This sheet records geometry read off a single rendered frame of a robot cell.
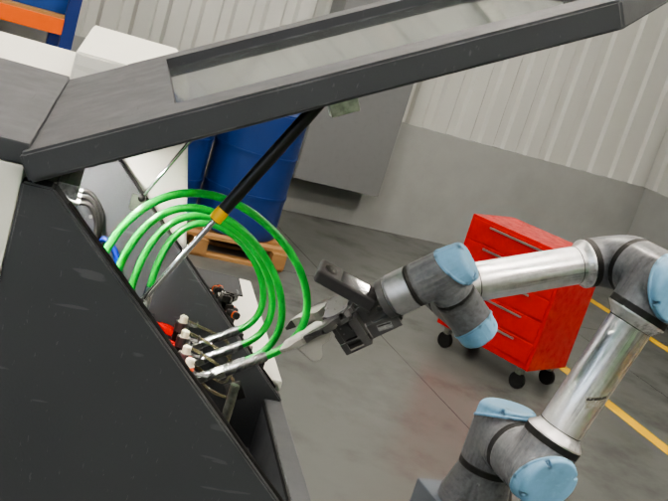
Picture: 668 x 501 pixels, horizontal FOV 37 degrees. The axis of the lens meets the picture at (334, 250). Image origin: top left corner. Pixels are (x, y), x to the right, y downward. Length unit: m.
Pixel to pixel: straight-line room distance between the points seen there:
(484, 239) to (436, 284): 4.35
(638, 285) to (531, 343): 3.99
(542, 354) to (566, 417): 4.03
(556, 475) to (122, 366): 0.88
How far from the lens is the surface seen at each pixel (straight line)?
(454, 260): 1.66
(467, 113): 9.20
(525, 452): 1.92
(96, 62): 2.00
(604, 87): 9.89
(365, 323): 1.73
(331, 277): 1.69
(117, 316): 1.37
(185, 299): 2.06
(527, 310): 5.85
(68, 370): 1.40
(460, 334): 1.74
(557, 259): 1.93
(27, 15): 6.73
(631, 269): 1.92
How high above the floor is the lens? 1.77
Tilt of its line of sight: 13 degrees down
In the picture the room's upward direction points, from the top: 17 degrees clockwise
